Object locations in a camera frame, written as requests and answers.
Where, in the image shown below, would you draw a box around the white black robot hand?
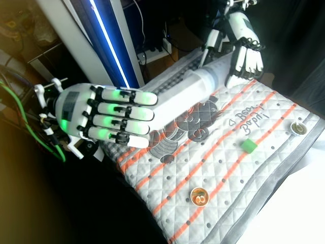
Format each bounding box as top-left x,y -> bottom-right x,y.
54,83 -> 158,148
200,10 -> 265,89

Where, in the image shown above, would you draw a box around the large translucent plastic syringe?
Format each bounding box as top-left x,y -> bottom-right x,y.
138,57 -> 236,133

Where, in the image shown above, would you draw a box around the white pillar with blue light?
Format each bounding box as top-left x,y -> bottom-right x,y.
35,0 -> 146,87

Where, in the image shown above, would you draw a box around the white power strip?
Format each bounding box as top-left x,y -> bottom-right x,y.
136,45 -> 171,66

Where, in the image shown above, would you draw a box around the toy cup of green soup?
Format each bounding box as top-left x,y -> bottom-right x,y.
290,120 -> 307,136

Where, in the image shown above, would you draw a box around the green toy cube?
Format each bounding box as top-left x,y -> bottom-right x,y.
240,138 -> 257,154

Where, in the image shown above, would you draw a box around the quilted bear print table quilt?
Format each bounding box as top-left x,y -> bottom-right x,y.
97,49 -> 322,244

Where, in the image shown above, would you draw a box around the toy cup of egg soup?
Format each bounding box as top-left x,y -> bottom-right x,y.
189,187 -> 210,207

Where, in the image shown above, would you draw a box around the green cable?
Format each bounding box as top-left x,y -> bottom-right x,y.
0,80 -> 67,163

